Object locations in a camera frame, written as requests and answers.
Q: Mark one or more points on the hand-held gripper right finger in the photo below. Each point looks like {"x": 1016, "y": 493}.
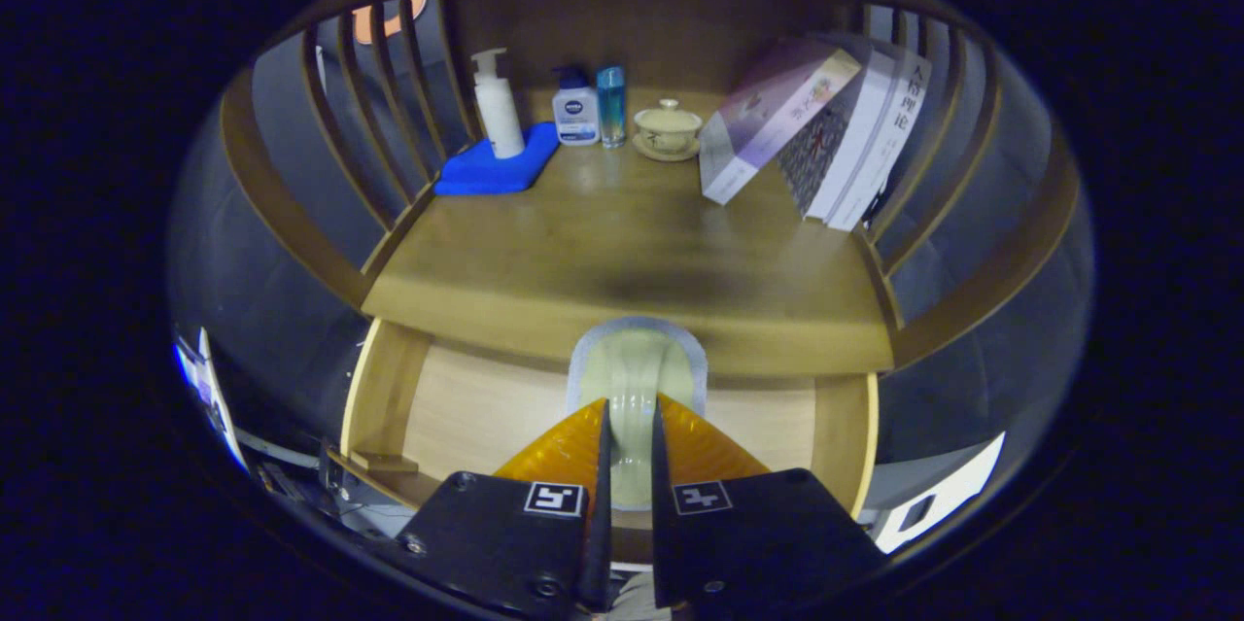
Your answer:
{"x": 662, "y": 543}

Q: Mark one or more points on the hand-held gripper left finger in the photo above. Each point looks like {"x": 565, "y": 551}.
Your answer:
{"x": 603, "y": 543}

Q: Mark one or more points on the wooden drawer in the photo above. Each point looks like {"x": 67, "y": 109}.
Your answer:
{"x": 466, "y": 407}

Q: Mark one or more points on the wooden countertop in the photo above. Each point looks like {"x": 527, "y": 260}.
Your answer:
{"x": 603, "y": 242}

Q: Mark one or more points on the wooden cabinet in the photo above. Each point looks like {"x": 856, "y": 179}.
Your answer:
{"x": 661, "y": 9}

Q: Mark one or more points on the white appliance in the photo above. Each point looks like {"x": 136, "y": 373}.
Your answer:
{"x": 952, "y": 490}

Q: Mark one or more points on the blue folded cloth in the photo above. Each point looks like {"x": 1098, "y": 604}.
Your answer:
{"x": 486, "y": 176}

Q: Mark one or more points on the beige lidded tea cup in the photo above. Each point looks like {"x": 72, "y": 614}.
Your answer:
{"x": 667, "y": 127}

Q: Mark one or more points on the dark patterned book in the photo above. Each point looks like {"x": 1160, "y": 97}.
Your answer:
{"x": 816, "y": 155}

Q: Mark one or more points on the white lotion bottle blue cap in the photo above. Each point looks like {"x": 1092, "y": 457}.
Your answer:
{"x": 575, "y": 116}

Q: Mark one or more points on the teal slim bottle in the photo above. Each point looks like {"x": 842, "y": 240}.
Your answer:
{"x": 611, "y": 106}

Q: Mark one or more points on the white pump bottle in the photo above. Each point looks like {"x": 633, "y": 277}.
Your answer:
{"x": 501, "y": 116}

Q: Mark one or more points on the purple white book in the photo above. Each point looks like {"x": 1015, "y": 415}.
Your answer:
{"x": 768, "y": 116}

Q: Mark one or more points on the plain white book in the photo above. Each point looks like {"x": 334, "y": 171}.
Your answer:
{"x": 860, "y": 135}

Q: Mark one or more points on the white book black characters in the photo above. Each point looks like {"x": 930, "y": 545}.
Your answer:
{"x": 894, "y": 135}

